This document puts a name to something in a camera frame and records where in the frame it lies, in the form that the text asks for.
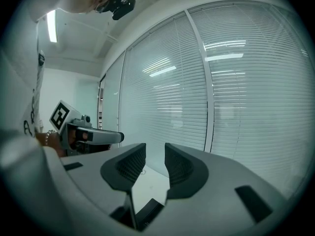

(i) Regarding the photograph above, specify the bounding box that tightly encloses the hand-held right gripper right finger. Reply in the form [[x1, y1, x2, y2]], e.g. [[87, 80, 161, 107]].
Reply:
[[147, 143, 289, 234]]

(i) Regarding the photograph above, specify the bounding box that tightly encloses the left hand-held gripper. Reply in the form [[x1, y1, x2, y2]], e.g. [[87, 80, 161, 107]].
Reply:
[[49, 99, 125, 157]]

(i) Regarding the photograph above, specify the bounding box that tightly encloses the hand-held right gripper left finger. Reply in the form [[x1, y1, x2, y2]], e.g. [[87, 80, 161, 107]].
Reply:
[[60, 143, 147, 230]]

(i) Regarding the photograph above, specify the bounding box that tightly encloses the person's left forearm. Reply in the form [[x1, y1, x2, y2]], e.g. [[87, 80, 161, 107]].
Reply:
[[35, 131, 50, 147]]

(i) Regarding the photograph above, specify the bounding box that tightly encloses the person's left hand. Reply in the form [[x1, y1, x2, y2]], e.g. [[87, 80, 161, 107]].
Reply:
[[50, 133, 66, 157]]

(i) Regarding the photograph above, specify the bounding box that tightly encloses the frosted glass panel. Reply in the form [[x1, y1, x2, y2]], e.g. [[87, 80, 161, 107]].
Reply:
[[102, 52, 126, 148]]

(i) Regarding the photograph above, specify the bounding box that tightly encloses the white table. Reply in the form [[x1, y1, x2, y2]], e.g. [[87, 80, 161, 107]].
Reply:
[[131, 165, 171, 212]]

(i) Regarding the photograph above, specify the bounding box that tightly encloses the white window blind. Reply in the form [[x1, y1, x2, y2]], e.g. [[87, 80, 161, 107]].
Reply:
[[189, 0, 315, 201], [119, 11, 213, 157]]

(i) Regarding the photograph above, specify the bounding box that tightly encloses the white printed shirt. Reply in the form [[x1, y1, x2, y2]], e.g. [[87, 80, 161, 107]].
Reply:
[[0, 0, 74, 172]]

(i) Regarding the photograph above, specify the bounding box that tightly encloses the ceiling light strip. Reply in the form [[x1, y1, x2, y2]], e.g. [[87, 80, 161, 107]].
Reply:
[[46, 9, 58, 43]]

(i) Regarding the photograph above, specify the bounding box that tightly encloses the dark door frame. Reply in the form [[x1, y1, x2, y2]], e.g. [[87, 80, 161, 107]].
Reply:
[[97, 74, 107, 130]]

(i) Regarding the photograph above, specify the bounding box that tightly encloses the silver chain bracelet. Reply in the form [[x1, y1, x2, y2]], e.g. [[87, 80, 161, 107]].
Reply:
[[45, 129, 58, 147]]

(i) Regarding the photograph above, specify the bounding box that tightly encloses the white window post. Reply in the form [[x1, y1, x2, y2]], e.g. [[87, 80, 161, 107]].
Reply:
[[184, 8, 215, 153]]

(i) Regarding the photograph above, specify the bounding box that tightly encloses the black head camera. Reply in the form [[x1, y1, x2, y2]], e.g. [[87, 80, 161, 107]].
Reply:
[[108, 0, 137, 21]]

